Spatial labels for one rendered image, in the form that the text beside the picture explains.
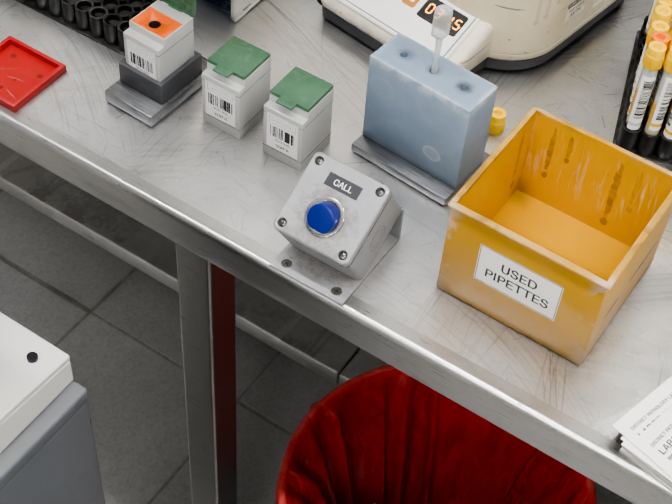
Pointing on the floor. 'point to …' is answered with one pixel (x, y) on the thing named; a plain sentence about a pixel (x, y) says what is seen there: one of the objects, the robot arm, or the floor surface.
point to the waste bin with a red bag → (414, 452)
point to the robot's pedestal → (54, 456)
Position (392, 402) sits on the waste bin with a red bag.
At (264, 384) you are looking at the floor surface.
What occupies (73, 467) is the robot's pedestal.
